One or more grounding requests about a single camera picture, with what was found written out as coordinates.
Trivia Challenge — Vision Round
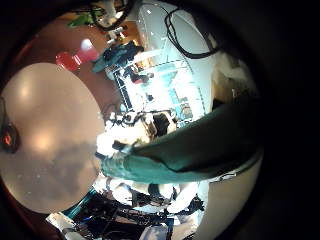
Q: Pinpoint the white wire rack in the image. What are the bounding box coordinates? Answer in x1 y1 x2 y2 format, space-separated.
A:
111 49 208 129

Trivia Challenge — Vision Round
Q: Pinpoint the flower bouquet with green wrap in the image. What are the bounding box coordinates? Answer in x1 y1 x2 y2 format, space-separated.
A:
99 96 264 185

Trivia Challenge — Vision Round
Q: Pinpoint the dark teal cloth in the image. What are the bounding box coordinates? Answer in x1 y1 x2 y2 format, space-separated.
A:
91 40 146 74

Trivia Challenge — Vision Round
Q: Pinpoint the thin black cable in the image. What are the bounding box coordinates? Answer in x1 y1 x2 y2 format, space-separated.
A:
164 8 221 60

